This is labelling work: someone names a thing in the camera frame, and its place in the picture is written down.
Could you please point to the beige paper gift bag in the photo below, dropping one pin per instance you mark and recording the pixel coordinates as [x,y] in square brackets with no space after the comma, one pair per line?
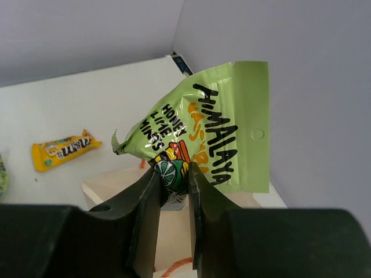
[174,226]

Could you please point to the left blue table label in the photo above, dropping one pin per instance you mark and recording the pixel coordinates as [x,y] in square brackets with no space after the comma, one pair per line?
[181,64]

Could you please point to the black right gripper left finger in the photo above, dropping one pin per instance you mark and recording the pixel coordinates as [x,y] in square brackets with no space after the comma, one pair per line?
[116,238]

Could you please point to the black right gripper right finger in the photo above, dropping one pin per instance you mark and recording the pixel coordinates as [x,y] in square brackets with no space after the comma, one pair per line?
[287,242]

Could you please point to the small green candy packet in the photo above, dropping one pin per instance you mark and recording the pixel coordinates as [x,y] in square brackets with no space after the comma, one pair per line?
[4,179]

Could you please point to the green Himalaya candy packet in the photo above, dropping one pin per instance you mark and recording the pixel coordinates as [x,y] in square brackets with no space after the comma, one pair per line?
[219,119]

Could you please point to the yellow M&M's candy pack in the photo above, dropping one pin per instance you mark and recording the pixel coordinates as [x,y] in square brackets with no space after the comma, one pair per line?
[48,155]

